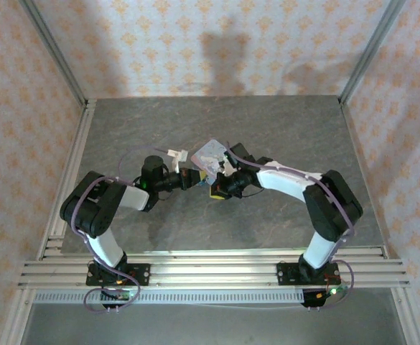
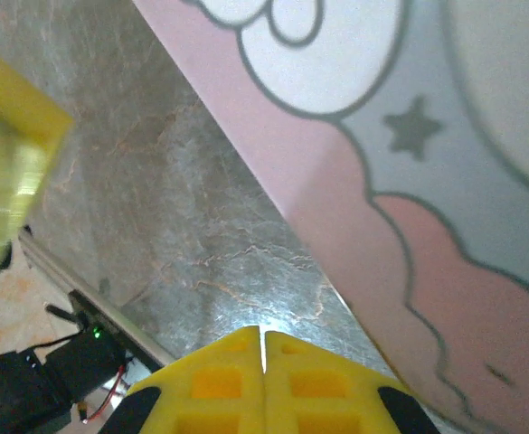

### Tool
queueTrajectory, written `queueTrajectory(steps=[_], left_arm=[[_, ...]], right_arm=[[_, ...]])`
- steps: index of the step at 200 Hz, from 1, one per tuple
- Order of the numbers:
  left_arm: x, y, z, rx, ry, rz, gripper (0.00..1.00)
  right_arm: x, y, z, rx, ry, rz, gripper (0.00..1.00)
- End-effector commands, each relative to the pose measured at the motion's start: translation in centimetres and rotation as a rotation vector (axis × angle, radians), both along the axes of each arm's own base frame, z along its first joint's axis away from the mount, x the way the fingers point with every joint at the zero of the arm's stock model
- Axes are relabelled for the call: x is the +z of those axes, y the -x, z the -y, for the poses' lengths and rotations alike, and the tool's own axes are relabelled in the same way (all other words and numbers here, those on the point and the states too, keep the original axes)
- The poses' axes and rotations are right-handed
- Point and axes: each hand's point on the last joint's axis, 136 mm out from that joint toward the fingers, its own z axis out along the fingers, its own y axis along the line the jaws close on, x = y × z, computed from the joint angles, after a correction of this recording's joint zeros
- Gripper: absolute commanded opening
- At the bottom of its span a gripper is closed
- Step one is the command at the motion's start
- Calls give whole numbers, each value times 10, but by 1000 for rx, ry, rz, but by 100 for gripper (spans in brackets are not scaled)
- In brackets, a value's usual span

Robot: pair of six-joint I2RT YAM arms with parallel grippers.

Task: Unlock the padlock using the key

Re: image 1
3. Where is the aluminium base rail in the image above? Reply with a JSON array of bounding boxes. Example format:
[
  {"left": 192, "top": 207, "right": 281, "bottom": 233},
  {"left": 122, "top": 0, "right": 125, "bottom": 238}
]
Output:
[{"left": 18, "top": 246, "right": 411, "bottom": 290}]

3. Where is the aluminium table side rail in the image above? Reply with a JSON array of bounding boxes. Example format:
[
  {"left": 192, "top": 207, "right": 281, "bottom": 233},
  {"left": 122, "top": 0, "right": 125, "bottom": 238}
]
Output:
[
  {"left": 340, "top": 101, "right": 420, "bottom": 345},
  {"left": 1, "top": 100, "right": 98, "bottom": 345}
]

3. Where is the white slotted cable tray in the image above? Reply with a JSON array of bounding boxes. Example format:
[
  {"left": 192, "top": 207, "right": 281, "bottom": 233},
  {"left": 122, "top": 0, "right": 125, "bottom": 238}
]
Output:
[{"left": 33, "top": 290, "right": 306, "bottom": 306}]

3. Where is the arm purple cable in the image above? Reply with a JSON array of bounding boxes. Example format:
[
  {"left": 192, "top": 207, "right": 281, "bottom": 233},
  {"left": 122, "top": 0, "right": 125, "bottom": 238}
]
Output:
[
  {"left": 71, "top": 146, "right": 177, "bottom": 313},
  {"left": 225, "top": 142, "right": 357, "bottom": 311}
]

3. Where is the aluminium frame post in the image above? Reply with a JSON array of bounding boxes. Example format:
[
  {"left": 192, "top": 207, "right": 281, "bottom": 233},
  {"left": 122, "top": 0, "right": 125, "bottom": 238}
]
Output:
[
  {"left": 340, "top": 0, "right": 408, "bottom": 105},
  {"left": 18, "top": 0, "right": 90, "bottom": 107}
]

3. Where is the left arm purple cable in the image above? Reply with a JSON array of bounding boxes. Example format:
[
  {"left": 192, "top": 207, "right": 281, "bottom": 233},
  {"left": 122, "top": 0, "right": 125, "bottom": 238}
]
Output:
[{"left": 71, "top": 146, "right": 177, "bottom": 313}]

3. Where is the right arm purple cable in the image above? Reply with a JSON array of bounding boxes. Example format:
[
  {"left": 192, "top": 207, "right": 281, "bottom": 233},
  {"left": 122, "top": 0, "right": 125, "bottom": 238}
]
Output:
[{"left": 225, "top": 142, "right": 357, "bottom": 311}]

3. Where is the small lit circuit board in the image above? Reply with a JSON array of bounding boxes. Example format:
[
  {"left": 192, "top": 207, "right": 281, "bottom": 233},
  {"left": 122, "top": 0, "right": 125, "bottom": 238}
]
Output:
[
  {"left": 101, "top": 287, "right": 141, "bottom": 301},
  {"left": 315, "top": 285, "right": 350, "bottom": 301}
]

